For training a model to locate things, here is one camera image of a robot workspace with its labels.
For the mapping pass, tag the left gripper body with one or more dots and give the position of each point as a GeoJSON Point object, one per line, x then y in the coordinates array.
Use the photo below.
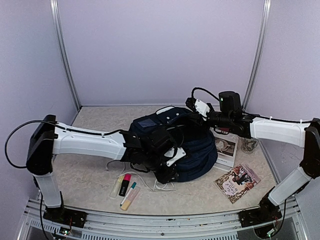
{"type": "Point", "coordinates": [153, 163]}

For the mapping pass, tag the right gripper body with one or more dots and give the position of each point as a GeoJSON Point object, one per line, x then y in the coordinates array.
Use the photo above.
{"type": "Point", "coordinates": [224, 119]}

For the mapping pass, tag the navy blue backpack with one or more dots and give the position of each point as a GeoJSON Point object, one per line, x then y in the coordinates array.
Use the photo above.
{"type": "Point", "coordinates": [199, 141]}

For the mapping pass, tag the white charger with cable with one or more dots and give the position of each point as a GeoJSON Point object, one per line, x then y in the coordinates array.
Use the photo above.
{"type": "Point", "coordinates": [146, 178]}

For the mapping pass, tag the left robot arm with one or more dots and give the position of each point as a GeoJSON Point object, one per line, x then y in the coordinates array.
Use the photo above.
{"type": "Point", "coordinates": [53, 138]}

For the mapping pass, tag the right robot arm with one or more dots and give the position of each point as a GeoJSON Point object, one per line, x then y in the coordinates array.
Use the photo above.
{"type": "Point", "coordinates": [291, 146]}

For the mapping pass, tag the red patterned plate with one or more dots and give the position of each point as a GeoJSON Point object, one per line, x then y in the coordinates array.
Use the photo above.
{"type": "Point", "coordinates": [221, 131]}

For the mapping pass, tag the coffee cover white book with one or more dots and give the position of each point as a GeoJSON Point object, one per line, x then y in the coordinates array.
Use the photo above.
{"type": "Point", "coordinates": [226, 147]}

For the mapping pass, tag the white patterned mug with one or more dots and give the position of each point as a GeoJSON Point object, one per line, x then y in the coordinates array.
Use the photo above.
{"type": "Point", "coordinates": [249, 145]}

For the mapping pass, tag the teal white marker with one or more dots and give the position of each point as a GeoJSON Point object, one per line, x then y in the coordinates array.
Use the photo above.
{"type": "Point", "coordinates": [128, 193]}

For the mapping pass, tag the pink black highlighter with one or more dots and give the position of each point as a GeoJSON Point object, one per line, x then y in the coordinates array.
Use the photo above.
{"type": "Point", "coordinates": [124, 184]}

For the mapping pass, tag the yellow highlighter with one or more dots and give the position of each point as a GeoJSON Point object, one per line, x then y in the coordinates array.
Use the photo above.
{"type": "Point", "coordinates": [116, 188]}

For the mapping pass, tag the orange pastel highlighter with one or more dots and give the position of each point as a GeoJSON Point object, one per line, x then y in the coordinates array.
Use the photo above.
{"type": "Point", "coordinates": [130, 198]}

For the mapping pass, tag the illustrated floral cover book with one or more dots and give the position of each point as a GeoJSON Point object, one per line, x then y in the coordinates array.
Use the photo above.
{"type": "Point", "coordinates": [237, 182]}

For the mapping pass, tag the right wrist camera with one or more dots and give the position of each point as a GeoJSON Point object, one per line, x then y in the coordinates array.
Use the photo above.
{"type": "Point", "coordinates": [198, 106]}

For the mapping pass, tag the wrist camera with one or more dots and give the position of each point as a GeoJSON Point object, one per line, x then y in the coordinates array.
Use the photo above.
{"type": "Point", "coordinates": [173, 157]}
{"type": "Point", "coordinates": [198, 106]}

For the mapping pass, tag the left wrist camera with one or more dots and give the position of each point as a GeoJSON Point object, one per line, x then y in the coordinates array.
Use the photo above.
{"type": "Point", "coordinates": [173, 157]}

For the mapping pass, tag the front aluminium rail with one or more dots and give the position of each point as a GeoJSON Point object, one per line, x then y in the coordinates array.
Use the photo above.
{"type": "Point", "coordinates": [100, 225]}

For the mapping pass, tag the right aluminium frame post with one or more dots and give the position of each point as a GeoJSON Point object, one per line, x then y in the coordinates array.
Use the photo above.
{"type": "Point", "coordinates": [258, 53]}

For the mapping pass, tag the aluminium frame post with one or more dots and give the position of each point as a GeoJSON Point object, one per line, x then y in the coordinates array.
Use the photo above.
{"type": "Point", "coordinates": [258, 53]}
{"type": "Point", "coordinates": [54, 5]}

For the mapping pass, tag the left aluminium frame post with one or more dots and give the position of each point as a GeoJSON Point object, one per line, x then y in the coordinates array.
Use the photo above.
{"type": "Point", "coordinates": [54, 5]}

